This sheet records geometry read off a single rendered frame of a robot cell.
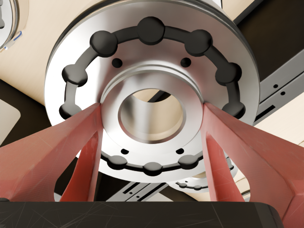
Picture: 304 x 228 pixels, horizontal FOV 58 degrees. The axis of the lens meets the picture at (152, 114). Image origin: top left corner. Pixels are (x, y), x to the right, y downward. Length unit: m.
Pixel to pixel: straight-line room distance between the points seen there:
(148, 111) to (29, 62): 0.21
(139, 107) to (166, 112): 0.02
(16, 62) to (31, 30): 0.04
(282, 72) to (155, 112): 0.10
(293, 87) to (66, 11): 0.21
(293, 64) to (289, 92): 0.02
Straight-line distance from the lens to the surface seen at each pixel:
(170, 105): 0.15
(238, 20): 0.30
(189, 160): 0.16
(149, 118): 0.15
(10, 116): 0.33
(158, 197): 0.39
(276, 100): 0.22
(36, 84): 0.35
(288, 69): 0.21
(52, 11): 0.30
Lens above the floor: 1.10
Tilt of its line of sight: 53 degrees down
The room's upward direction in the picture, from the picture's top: 176 degrees counter-clockwise
